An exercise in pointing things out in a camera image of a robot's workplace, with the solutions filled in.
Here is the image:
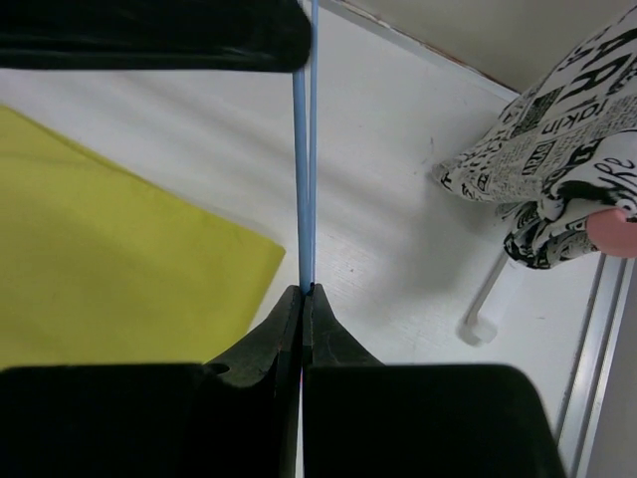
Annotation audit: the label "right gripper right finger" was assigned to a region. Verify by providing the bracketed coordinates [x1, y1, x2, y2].
[303, 285, 565, 477]

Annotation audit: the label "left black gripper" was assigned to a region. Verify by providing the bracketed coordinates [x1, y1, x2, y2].
[1, 0, 312, 73]

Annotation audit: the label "pink plastic hanger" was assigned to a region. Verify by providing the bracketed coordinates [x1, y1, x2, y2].
[585, 208, 637, 259]

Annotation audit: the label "yellow trousers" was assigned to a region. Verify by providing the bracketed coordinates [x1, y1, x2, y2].
[1, 108, 285, 368]

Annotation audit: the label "light blue wire hanger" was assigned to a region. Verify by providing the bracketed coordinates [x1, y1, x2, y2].
[293, 0, 319, 294]

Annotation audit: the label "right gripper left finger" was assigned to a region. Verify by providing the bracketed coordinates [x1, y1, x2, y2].
[1, 286, 303, 477]

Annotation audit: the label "newspaper print garment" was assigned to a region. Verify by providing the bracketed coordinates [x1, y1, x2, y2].
[432, 8, 636, 270]

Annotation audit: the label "white clothes rack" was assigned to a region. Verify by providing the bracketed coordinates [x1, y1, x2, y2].
[458, 253, 509, 347]

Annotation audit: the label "aluminium side rail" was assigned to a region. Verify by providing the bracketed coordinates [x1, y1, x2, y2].
[555, 255, 635, 477]

